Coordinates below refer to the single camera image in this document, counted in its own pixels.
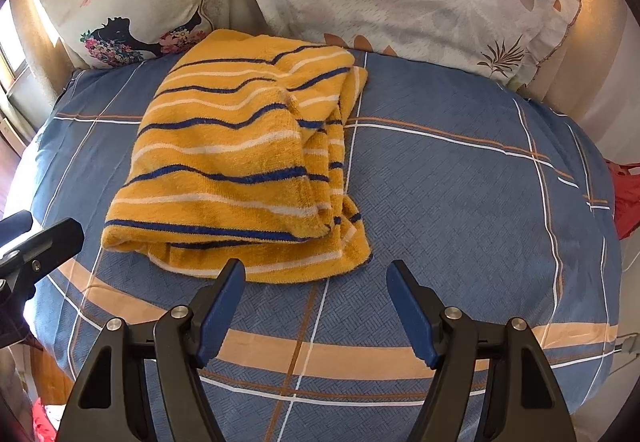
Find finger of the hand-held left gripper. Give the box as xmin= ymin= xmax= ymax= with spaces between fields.
xmin=0 ymin=218 xmax=85 ymax=307
xmin=0 ymin=211 xmax=34 ymax=247

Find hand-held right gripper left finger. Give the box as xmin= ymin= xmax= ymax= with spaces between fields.
xmin=57 ymin=258 xmax=247 ymax=442

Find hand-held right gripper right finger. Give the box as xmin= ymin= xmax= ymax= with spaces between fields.
xmin=386 ymin=259 xmax=573 ymax=442

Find yellow striped towel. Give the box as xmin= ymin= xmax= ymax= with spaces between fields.
xmin=101 ymin=29 xmax=373 ymax=283

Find blue plaid bedsheet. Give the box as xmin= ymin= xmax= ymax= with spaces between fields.
xmin=5 ymin=44 xmax=623 ymax=442

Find beige star pattern curtain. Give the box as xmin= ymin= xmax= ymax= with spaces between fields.
xmin=0 ymin=0 xmax=71 ymax=92

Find red patterned cloth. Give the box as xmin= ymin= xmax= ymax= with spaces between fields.
xmin=31 ymin=396 xmax=68 ymax=442

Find red cloth beside bed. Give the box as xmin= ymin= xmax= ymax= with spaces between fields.
xmin=606 ymin=161 xmax=640 ymax=240

